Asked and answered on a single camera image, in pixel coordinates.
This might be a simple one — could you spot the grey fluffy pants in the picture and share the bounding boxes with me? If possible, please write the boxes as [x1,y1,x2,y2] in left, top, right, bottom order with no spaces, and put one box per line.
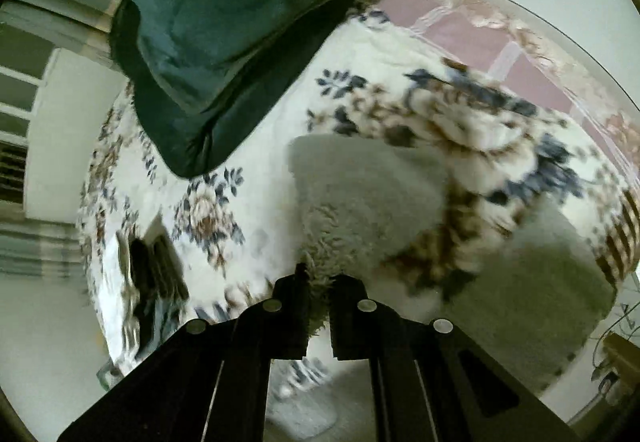
[285,135,615,393]

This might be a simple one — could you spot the black folded garment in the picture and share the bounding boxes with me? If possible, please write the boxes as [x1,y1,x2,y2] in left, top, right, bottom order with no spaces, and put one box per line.
[130,235,189,361]

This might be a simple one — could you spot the white folded garment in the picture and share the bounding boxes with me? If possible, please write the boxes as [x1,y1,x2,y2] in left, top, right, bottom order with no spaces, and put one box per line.
[96,232,140,373]

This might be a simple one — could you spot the floral bed blanket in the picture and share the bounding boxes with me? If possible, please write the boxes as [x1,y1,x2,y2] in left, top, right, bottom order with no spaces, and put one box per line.
[78,10,639,332]

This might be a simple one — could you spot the pink patterned bed sheet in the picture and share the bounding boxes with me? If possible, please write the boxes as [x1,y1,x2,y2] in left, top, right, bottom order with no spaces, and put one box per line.
[370,0,639,182]

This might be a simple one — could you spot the dark green pillow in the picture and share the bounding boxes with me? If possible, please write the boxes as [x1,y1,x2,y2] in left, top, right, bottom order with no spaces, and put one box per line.
[108,0,357,179]

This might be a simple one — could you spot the striped curtain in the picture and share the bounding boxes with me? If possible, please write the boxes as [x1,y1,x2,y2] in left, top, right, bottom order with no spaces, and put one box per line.
[1,0,126,284]

